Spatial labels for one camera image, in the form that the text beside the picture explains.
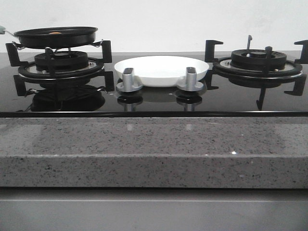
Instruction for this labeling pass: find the right black gas burner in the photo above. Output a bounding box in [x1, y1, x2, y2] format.
[231, 50, 287, 71]

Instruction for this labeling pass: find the black pan support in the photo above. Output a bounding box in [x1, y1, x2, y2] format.
[205, 35, 308, 96]
[6, 40, 114, 97]

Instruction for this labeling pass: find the left silver stove knob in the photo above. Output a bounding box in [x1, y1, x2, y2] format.
[116, 68, 143, 92]

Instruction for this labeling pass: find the white round plate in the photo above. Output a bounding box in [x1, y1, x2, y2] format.
[114, 56, 209, 87]

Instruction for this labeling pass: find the left black gas burner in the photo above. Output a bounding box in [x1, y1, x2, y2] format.
[34, 51, 89, 72]

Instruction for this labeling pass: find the left black pan support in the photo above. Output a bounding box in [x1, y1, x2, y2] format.
[6, 40, 114, 97]

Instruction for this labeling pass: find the grey cabinet front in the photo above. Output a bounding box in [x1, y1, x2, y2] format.
[0, 188, 308, 231]

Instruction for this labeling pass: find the black frying pan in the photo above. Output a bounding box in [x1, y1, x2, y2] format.
[12, 26, 98, 47]

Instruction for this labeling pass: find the right silver stove knob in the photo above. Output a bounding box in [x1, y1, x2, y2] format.
[177, 67, 204, 92]

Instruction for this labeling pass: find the silver stove knob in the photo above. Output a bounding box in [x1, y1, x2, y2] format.
[177, 67, 204, 92]
[116, 68, 143, 92]

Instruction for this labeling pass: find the black glass cooktop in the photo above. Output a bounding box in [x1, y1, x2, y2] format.
[0, 53, 308, 117]

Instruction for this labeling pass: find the chrome wire trivet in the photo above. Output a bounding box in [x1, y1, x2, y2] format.
[12, 40, 104, 51]

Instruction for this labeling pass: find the black gas burner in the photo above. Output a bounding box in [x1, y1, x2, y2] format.
[34, 51, 89, 72]
[231, 50, 287, 71]

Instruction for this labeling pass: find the right black pan support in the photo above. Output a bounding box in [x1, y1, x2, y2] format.
[205, 35, 308, 96]

